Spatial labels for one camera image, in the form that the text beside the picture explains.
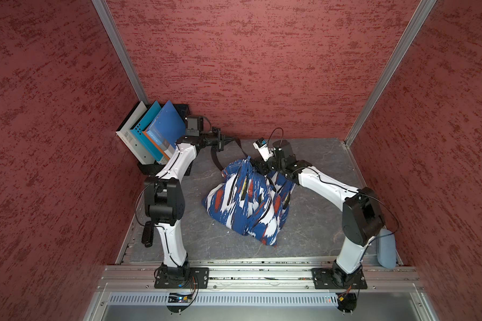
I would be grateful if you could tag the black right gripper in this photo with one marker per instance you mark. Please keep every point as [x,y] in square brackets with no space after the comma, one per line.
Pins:
[264,165]

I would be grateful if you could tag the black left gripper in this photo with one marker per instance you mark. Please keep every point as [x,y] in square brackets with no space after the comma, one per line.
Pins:
[220,139]

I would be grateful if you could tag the black leather belt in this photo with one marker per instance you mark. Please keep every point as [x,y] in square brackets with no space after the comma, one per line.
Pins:
[217,154]

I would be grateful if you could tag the blue white patterned trousers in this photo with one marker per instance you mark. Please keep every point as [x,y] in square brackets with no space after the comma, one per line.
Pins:
[250,203]

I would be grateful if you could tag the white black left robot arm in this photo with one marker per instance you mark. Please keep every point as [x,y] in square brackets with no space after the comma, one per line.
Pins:
[165,203]

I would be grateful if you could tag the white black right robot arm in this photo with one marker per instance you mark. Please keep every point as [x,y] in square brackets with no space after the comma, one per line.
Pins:
[361,214]

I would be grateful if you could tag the black mesh file basket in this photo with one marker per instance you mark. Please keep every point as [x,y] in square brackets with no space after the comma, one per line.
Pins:
[155,169]

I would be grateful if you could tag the blue book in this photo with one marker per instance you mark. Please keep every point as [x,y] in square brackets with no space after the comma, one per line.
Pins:
[167,128]

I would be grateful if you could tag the teal book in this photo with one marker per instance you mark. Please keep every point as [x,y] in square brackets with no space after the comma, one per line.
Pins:
[141,131]

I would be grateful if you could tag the white book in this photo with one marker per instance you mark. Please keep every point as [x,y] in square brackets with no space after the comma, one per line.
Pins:
[130,139]

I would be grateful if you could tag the small black remote device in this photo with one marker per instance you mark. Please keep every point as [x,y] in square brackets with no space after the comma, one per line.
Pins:
[148,234]

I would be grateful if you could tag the grey blue oval speaker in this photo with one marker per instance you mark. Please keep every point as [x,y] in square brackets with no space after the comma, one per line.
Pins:
[386,249]

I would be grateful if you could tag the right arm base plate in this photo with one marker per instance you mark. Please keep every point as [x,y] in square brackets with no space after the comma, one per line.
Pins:
[336,279]

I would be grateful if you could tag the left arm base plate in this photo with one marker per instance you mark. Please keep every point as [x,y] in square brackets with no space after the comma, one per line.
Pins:
[181,278]

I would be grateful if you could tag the aluminium front rail frame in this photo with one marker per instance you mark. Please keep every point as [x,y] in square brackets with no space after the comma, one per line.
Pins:
[270,281]

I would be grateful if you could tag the left aluminium corner post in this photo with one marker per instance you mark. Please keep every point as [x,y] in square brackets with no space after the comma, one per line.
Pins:
[118,44]

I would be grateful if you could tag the aluminium corner post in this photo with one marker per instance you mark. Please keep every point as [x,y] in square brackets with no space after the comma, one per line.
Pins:
[409,34]
[118,44]

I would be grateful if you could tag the right aluminium corner post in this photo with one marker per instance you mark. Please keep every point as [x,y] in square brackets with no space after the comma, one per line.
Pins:
[409,34]

